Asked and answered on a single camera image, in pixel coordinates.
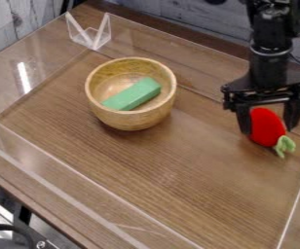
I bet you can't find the clear acrylic corner bracket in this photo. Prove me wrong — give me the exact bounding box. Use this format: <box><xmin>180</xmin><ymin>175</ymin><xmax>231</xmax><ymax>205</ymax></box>
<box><xmin>65</xmin><ymin>12</ymin><xmax>111</xmax><ymax>51</ymax></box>

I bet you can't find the clear acrylic tray wall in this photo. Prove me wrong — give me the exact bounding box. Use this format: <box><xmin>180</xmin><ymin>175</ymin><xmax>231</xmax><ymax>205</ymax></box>
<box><xmin>0</xmin><ymin>18</ymin><xmax>300</xmax><ymax>249</ymax></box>

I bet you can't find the black table leg bracket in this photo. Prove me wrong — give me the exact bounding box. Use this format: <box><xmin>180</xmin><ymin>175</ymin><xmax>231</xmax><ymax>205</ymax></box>
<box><xmin>13</xmin><ymin>202</ymin><xmax>77</xmax><ymax>249</ymax></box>

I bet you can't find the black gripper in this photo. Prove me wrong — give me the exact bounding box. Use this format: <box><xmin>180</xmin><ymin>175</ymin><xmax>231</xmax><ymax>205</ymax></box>
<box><xmin>220</xmin><ymin>71</ymin><xmax>300</xmax><ymax>135</ymax></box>

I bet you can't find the wooden bowl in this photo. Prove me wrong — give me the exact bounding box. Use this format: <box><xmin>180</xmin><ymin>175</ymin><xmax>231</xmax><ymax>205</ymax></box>
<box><xmin>84</xmin><ymin>56</ymin><xmax>176</xmax><ymax>131</ymax></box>

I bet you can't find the green rectangular block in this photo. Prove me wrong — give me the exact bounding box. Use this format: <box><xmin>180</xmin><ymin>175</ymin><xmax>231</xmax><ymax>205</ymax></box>
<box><xmin>100</xmin><ymin>78</ymin><xmax>162</xmax><ymax>111</ymax></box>

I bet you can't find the black cable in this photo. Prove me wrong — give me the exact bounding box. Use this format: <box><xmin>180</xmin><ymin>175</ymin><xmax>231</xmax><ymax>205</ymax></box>
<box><xmin>0</xmin><ymin>223</ymin><xmax>35</xmax><ymax>249</ymax></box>

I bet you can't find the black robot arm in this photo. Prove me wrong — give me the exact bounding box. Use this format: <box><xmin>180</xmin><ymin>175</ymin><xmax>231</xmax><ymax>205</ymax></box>
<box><xmin>222</xmin><ymin>0</ymin><xmax>300</xmax><ymax>134</ymax></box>

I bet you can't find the red plush strawberry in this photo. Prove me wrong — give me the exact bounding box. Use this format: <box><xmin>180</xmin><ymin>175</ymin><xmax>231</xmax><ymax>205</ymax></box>
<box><xmin>248</xmin><ymin>108</ymin><xmax>295</xmax><ymax>159</ymax></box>

